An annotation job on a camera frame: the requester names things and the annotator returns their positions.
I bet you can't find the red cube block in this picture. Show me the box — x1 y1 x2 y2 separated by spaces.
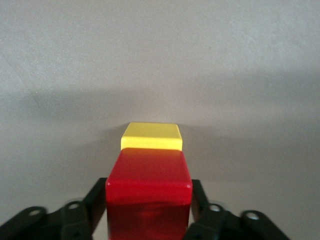
104 147 194 240

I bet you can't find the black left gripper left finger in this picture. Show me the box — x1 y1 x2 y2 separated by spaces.
0 177 108 240

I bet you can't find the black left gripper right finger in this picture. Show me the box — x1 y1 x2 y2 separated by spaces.
184 179 292 240

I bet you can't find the yellow cube block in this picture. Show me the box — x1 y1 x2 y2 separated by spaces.
120 122 183 151

